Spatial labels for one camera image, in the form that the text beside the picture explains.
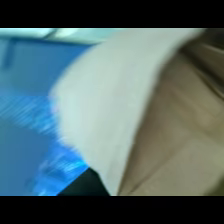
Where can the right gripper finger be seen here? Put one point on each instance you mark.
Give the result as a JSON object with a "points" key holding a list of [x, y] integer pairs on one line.
{"points": [[87, 185]]}

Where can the pink garment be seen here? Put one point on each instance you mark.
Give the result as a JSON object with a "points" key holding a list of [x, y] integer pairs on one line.
{"points": [[110, 100]]}

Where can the brown garment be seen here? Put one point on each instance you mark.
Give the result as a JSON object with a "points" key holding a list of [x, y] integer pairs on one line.
{"points": [[180, 140]]}

